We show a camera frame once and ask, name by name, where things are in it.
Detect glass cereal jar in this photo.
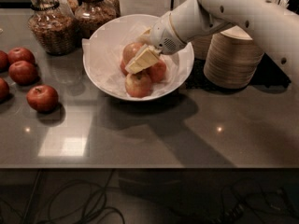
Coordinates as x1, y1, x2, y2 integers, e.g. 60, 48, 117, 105
28, 0, 77, 55
75, 0, 117, 38

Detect black floor cables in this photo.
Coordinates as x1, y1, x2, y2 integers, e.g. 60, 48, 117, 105
0, 169, 126, 224
211, 177, 299, 224

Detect red apple edge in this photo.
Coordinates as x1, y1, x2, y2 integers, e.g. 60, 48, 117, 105
0, 77, 9, 102
0, 50, 9, 72

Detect middle glass cereal jar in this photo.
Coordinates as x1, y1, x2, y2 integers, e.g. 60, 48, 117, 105
75, 0, 117, 38

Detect red apple left edge upper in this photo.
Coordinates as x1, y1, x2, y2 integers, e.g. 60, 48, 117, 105
0, 50, 9, 72

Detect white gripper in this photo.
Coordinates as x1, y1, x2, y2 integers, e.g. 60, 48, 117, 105
125, 12, 187, 74

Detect white bowl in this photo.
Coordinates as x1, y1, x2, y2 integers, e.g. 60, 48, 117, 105
82, 14, 195, 102

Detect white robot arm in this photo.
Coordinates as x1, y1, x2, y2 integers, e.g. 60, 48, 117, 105
126, 0, 299, 86

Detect stack paper bowls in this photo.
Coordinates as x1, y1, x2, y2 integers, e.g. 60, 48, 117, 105
204, 26, 264, 90
192, 35, 212, 60

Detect black floor cables right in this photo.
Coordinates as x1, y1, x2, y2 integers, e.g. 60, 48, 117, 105
211, 177, 299, 224

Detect red apple left edge lower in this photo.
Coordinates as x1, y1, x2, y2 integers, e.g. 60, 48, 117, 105
0, 77, 9, 102

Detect left glass cereal jar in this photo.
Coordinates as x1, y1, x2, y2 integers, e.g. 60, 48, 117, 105
28, 0, 77, 55

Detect front stack paper bowls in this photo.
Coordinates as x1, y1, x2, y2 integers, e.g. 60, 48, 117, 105
204, 26, 264, 90

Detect white paper bowl liner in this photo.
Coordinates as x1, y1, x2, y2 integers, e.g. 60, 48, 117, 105
80, 21, 181, 99

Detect black floor cables left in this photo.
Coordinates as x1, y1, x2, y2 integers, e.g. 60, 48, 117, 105
0, 169, 126, 224

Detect red apple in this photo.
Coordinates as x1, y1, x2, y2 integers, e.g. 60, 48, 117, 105
26, 85, 59, 113
7, 47, 36, 64
8, 61, 38, 86

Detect red apple back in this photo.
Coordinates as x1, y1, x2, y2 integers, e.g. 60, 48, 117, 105
7, 47, 36, 64

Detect red apple middle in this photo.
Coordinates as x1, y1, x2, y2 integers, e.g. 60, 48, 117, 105
8, 61, 38, 86

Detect red apple front right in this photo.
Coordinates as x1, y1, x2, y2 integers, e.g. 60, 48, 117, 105
26, 85, 59, 113

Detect back stack paper bowls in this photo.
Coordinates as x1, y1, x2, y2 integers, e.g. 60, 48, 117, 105
192, 35, 212, 60

